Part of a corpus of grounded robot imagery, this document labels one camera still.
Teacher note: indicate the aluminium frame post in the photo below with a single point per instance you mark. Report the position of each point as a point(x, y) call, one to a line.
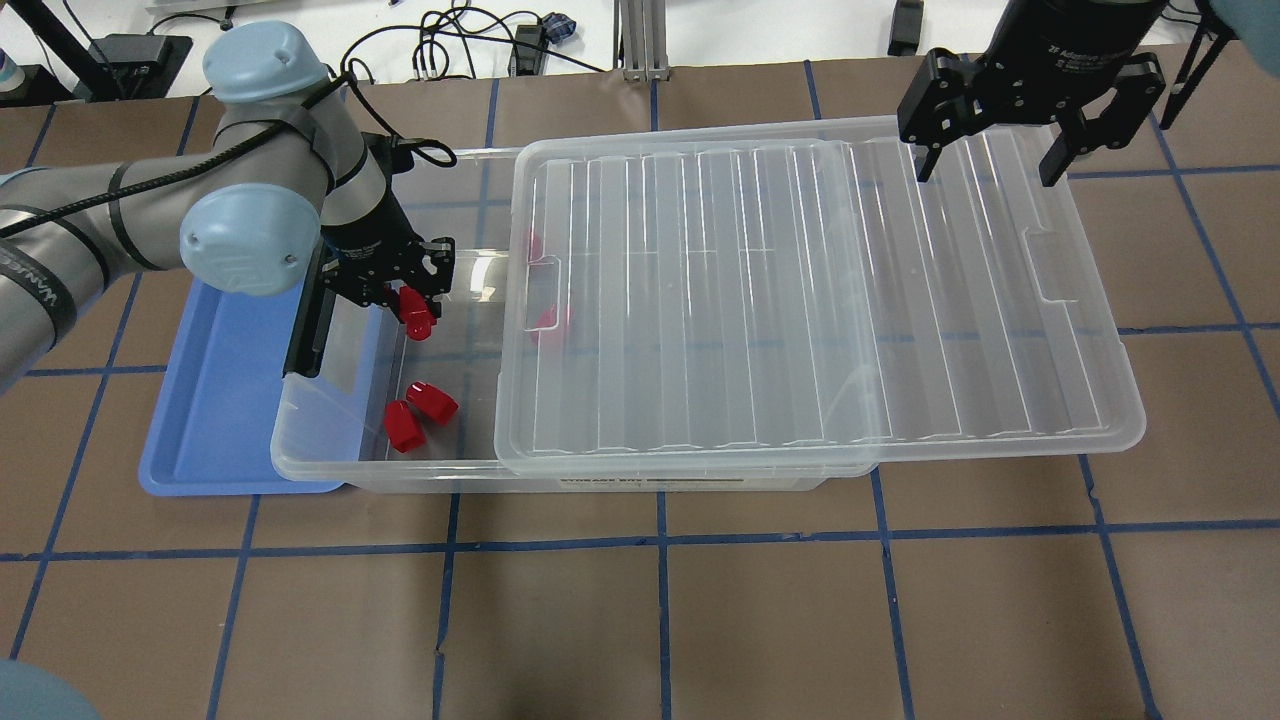
point(641, 40)

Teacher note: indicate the red block box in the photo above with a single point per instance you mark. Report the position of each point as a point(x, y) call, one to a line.
point(534, 248)
point(552, 328)

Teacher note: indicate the clear plastic box lid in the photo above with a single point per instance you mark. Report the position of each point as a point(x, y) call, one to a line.
point(993, 332)

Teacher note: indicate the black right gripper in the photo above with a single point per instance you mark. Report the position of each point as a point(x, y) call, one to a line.
point(1064, 37)

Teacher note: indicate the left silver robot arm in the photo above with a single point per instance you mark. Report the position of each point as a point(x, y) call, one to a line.
point(291, 194)

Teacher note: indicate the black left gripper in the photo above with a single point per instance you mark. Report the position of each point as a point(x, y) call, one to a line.
point(364, 247)

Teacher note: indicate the red block box middle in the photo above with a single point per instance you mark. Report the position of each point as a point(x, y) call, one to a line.
point(552, 328)

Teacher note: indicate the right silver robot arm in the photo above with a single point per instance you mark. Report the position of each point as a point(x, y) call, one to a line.
point(1218, 23)

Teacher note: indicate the clear plastic storage box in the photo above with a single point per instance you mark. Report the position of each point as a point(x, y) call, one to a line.
point(669, 313)

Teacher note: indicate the red block box far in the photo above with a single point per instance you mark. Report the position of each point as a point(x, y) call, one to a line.
point(534, 248)

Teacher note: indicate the black box handle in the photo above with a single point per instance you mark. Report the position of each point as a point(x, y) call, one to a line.
point(306, 349)

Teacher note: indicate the blue plastic tray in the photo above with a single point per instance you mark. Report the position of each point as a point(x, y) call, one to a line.
point(215, 414)

